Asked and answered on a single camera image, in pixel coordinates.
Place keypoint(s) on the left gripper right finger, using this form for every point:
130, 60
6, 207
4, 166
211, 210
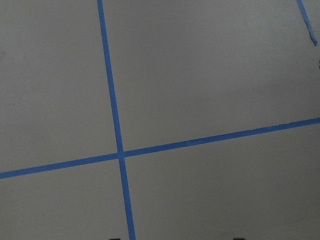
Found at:
238, 238

